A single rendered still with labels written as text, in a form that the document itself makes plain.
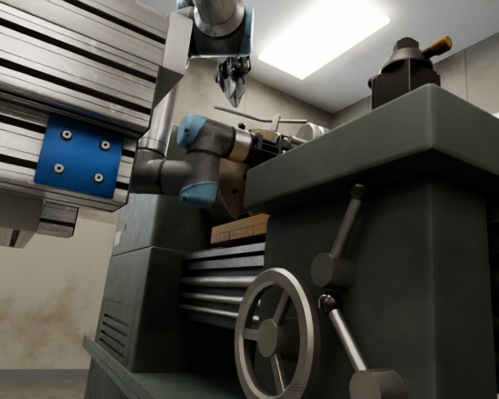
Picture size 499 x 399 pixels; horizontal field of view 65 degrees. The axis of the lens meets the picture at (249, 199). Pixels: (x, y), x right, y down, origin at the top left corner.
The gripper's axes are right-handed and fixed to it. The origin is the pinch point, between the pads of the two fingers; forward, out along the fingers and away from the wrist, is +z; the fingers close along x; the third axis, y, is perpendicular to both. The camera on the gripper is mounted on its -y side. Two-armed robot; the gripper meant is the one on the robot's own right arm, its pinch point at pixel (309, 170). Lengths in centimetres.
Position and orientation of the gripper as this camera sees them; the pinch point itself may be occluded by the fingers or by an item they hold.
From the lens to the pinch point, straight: 101.2
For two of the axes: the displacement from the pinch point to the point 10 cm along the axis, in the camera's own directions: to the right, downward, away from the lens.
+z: 8.7, 2.0, 4.5
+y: 4.8, -1.7, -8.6
